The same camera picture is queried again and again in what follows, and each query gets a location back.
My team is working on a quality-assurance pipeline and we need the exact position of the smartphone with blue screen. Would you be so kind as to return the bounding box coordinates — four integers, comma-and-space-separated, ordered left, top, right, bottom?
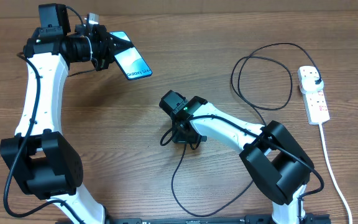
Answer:
114, 46, 152, 80

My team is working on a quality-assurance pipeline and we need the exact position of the white power strip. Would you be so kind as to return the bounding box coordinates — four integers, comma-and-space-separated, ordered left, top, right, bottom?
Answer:
297, 66, 330, 125

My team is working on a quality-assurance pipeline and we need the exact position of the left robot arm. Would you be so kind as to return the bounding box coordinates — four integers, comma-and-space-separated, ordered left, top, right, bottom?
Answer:
0, 3, 133, 223

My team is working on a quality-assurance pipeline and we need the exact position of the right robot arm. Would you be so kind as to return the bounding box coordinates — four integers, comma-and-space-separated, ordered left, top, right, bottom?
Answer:
159, 90, 316, 223

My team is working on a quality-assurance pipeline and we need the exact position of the white charger plug adapter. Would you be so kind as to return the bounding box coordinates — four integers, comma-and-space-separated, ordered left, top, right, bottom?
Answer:
300, 78, 324, 94

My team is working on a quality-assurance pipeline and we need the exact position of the white power strip cord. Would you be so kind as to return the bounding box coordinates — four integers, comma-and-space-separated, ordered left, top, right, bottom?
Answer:
318, 123, 354, 224

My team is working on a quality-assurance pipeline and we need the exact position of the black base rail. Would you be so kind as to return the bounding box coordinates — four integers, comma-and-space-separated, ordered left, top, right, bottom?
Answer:
56, 213, 332, 224

